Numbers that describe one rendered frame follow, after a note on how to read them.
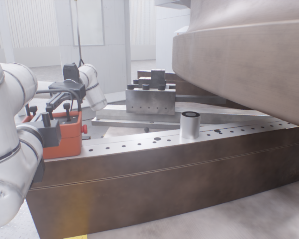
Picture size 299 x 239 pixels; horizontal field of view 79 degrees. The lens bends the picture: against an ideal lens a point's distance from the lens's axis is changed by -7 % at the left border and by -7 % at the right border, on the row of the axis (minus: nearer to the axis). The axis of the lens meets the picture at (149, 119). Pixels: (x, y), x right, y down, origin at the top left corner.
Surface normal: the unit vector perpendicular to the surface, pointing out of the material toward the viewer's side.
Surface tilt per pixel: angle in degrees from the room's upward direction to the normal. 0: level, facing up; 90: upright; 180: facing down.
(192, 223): 0
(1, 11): 90
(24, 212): 0
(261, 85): 90
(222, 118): 72
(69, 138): 97
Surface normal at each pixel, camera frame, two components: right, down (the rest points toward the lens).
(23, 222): 0.00, -0.93
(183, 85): -0.49, 0.31
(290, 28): -0.93, 0.14
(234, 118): -0.11, 0.04
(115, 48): 0.58, 0.29
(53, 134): 0.26, 0.34
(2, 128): 0.99, 0.07
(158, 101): -0.12, 0.36
